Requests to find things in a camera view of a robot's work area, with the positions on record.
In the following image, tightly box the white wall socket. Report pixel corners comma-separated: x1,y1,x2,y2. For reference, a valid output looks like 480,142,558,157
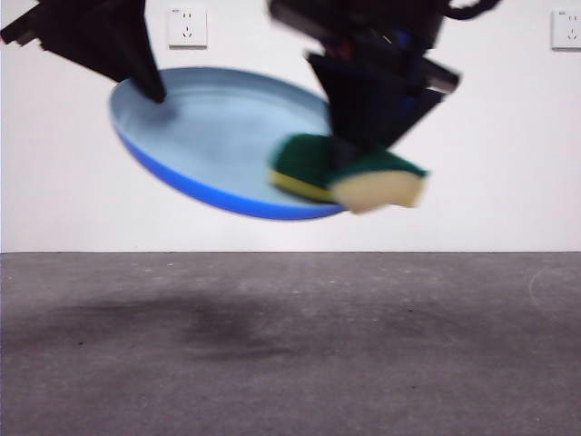
551,9,581,51
168,7,209,49

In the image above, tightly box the light blue round plate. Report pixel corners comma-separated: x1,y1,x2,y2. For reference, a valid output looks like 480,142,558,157
107,66,350,223

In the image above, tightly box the green and yellow sponge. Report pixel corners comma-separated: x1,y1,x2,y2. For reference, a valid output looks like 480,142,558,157
267,133,430,215

